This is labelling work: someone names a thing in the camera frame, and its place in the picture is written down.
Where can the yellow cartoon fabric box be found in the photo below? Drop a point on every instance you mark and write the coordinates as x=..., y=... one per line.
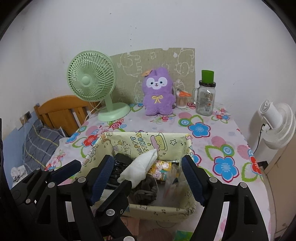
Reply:
x=171, y=147

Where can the white cloth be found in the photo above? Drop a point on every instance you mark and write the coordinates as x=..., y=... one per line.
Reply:
x=138, y=169

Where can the floral tablecloth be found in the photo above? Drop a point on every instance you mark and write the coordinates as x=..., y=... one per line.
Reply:
x=217, y=145

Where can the grey plaid pillow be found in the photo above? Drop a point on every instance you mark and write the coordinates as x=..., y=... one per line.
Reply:
x=39, y=146

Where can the glass jar green lid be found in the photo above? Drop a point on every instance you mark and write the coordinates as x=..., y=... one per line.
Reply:
x=204, y=95

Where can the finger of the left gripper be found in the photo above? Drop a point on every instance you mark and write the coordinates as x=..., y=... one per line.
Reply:
x=57, y=173
x=108, y=215

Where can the pink cartoon tissue pack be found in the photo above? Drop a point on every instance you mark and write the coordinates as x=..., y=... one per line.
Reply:
x=132, y=224

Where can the toothpick jar orange lid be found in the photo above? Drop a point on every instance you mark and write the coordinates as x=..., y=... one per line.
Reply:
x=182, y=98

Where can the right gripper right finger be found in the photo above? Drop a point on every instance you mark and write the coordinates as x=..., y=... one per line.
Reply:
x=244, y=220

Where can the white standing fan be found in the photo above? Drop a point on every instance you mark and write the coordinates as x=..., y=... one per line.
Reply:
x=274, y=125

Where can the crumpled white clothes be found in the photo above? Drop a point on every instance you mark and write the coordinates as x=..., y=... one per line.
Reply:
x=18, y=173

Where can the purple plush toy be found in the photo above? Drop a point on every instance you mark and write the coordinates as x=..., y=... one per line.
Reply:
x=158, y=92

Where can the colourful cartoon packet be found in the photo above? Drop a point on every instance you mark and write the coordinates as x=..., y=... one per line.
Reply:
x=160, y=169

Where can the green tissue pack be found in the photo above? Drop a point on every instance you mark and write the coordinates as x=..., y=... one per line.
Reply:
x=182, y=235

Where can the green desk fan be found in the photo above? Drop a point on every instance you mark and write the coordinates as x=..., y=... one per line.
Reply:
x=91, y=76

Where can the clear zip bags stack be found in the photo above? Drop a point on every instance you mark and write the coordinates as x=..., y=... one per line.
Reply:
x=176, y=184

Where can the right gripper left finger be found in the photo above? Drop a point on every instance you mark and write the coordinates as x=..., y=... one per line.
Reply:
x=74, y=218

